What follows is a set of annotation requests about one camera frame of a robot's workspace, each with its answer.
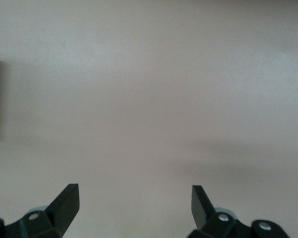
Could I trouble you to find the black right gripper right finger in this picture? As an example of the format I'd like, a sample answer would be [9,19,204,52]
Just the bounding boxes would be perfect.
[187,184,254,238]

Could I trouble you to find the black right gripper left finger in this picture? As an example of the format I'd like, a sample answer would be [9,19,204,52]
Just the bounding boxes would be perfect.
[4,183,80,238]

